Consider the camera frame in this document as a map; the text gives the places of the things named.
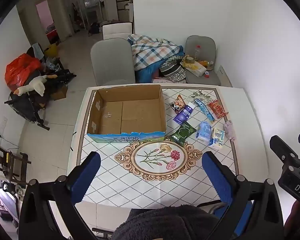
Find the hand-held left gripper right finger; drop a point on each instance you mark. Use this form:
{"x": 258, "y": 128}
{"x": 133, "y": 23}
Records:
{"x": 217, "y": 177}

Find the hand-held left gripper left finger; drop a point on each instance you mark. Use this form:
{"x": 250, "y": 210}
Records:
{"x": 86, "y": 177}

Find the white and blue packet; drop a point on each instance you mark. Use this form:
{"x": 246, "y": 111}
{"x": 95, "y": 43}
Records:
{"x": 217, "y": 140}

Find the light blue tissue pack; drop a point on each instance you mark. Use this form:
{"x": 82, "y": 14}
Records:
{"x": 205, "y": 131}

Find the purple fluffy towel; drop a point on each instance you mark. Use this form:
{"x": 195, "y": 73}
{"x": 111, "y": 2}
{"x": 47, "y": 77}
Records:
{"x": 230, "y": 130}

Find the green wet wipes packet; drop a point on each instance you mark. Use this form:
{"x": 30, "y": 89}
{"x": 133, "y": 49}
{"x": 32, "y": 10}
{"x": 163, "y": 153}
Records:
{"x": 183, "y": 133}

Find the blue toothbrush pack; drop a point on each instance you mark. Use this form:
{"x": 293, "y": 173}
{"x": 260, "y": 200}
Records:
{"x": 205, "y": 110}

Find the red snack packet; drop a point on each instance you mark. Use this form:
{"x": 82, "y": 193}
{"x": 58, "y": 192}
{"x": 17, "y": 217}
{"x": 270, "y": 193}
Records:
{"x": 217, "y": 108}

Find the purple tube packet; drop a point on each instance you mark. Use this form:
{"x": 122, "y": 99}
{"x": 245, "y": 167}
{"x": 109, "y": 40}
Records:
{"x": 183, "y": 113}

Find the orange snack packet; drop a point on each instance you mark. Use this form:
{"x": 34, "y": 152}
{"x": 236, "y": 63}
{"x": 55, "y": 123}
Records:
{"x": 179, "y": 102}

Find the dark fluffy clothing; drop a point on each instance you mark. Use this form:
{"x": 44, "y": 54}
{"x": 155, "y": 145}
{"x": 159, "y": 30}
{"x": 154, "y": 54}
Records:
{"x": 162, "y": 223}

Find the small cardboard box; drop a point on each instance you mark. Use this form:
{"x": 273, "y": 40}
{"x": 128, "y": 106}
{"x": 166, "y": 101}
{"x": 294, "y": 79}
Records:
{"x": 59, "y": 92}

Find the grey armchair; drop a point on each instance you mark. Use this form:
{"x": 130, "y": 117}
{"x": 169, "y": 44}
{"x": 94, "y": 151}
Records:
{"x": 202, "y": 77}

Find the small red and white packet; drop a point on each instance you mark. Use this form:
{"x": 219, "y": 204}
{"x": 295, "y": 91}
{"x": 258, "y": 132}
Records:
{"x": 207, "y": 74}

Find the white plush goose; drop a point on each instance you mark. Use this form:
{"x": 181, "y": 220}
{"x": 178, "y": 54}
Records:
{"x": 32, "y": 87}

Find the white tissue box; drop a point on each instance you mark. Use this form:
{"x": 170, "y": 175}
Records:
{"x": 195, "y": 68}

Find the black and white patterned bag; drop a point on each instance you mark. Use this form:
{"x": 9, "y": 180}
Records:
{"x": 172, "y": 70}

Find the grey padded chair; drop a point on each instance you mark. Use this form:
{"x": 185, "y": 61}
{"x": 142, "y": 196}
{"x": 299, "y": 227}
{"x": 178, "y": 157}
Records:
{"x": 112, "y": 62}

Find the brown tape roll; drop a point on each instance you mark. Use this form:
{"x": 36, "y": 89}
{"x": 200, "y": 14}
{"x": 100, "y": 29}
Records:
{"x": 190, "y": 60}

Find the red plastic bag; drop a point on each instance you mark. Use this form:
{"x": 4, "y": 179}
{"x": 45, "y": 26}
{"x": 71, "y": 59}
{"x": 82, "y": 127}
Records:
{"x": 20, "y": 70}

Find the clear plastic bottle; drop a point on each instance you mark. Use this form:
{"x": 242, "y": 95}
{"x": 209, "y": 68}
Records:
{"x": 197, "y": 51}

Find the yellow bucket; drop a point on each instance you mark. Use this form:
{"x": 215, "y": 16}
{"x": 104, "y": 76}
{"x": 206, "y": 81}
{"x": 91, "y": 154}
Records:
{"x": 51, "y": 50}

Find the plaid blanket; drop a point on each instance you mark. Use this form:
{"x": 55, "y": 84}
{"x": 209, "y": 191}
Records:
{"x": 152, "y": 52}

